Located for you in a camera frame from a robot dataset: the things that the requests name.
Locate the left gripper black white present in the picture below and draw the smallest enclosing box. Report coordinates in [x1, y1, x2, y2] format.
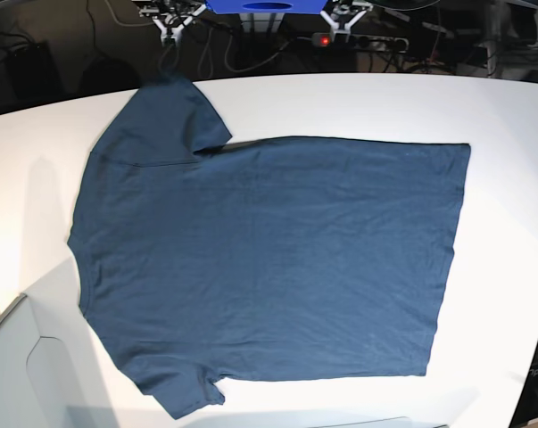
[319, 0, 371, 42]

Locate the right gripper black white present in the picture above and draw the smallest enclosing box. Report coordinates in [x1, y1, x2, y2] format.
[138, 0, 206, 45]

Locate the dark blue T-shirt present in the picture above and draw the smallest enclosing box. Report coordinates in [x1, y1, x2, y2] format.
[68, 78, 471, 418]

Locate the blue box on stand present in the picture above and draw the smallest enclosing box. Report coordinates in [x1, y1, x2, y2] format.
[206, 0, 327, 14]

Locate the grey plastic bin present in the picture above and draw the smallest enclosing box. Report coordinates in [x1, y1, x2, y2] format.
[0, 292, 118, 428]

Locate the black power strip red switch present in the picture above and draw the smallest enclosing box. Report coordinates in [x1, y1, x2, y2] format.
[310, 32, 409, 54]

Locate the grey looped cable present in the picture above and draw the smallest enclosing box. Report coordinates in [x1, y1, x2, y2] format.
[157, 17, 292, 75]

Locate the aluminium stand post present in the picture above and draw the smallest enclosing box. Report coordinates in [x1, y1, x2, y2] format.
[238, 12, 285, 36]

